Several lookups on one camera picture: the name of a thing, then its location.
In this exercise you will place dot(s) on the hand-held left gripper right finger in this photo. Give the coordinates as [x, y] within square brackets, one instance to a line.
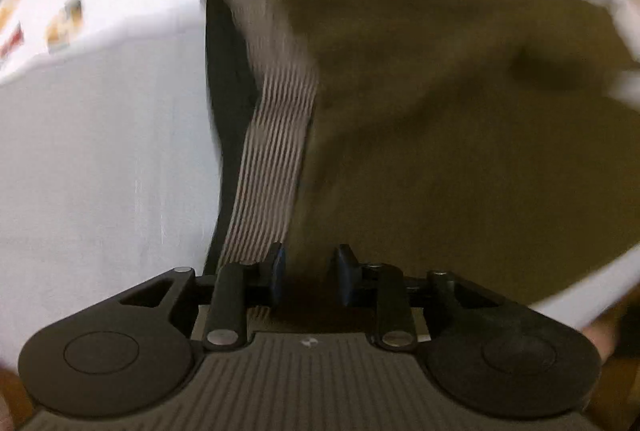
[344, 271]

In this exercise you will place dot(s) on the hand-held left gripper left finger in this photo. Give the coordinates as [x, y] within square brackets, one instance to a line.
[278, 263]

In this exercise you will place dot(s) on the printed white bed sheet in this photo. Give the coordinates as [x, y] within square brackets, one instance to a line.
[100, 136]

